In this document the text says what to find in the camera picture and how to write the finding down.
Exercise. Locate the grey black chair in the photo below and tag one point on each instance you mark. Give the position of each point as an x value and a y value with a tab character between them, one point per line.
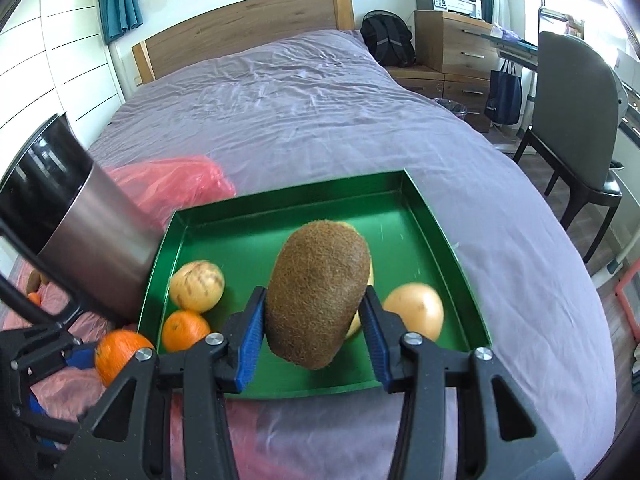
575	120

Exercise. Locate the black steel electric kettle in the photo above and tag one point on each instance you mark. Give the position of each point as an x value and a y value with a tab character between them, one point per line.
90	240

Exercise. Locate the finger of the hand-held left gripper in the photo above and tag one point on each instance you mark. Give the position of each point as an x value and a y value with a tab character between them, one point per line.
47	422
45	352

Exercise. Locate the orange tangerine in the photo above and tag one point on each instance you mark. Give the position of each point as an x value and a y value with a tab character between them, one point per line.
34	299
185	330
120	355

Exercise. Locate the pink plastic sheet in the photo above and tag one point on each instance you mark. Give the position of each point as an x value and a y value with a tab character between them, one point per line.
165	185

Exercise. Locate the wooden dresser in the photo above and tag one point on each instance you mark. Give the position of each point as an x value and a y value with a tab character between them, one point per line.
460	55

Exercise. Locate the white wardrobe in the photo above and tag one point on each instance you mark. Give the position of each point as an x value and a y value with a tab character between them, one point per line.
55	60

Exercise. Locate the black backpack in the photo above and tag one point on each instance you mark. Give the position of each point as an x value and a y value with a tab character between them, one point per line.
387	40

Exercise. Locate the striped yellow pepino melon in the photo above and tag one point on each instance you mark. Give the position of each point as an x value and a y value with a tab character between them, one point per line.
196	286

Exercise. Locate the wooden headboard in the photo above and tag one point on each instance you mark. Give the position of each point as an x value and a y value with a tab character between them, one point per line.
240	30

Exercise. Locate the dark blue tote bag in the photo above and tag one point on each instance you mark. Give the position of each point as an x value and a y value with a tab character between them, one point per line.
504	100

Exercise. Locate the desk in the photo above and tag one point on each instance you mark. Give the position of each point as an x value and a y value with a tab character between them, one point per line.
515	45

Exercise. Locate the white printer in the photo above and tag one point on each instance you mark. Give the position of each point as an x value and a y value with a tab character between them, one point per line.
450	0

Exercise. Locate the clear lined waste bin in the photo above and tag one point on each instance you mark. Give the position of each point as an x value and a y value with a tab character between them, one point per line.
451	108

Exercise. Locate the brown kiwi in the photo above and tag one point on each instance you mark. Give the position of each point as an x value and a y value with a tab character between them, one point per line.
315	295
35	277

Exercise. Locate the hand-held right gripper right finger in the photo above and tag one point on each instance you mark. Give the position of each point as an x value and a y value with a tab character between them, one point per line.
377	355

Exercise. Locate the green tray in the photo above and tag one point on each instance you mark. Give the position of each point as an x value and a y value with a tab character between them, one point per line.
240	240

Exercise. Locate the red plastic frame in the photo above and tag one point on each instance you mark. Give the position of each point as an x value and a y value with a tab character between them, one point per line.
627	310

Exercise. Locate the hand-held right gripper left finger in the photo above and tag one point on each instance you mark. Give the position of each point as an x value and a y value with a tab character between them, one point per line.
247	355

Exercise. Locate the yellow banana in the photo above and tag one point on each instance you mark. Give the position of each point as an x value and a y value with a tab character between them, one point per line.
354	327

